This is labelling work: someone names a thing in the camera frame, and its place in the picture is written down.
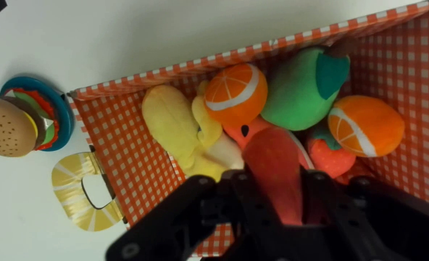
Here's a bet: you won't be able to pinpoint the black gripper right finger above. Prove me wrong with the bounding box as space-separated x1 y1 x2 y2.
299 170 429 261

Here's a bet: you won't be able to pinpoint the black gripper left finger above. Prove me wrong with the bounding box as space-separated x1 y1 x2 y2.
104 170 269 261

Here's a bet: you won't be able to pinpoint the red strawberry plush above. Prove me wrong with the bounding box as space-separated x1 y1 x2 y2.
305 127 356 179

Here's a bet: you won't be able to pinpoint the orange slice plush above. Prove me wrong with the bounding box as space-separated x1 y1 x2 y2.
204 64 267 127
327 96 405 159

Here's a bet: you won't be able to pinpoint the pink red plush toy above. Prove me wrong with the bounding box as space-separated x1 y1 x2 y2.
224 120 302 227

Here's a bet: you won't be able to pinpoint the yellow banana plush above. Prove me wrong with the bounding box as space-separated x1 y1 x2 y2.
141 86 244 180

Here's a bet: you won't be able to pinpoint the green plush fruit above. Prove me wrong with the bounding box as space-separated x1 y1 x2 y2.
260 48 350 131

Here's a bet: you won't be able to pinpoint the orange checkered basket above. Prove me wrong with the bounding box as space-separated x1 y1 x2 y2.
67 0 429 259

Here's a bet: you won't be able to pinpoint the blue toy plate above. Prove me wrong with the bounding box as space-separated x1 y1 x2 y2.
0 76 75 151

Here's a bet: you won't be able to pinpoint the toy hamburger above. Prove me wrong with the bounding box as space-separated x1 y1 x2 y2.
0 88 59 157

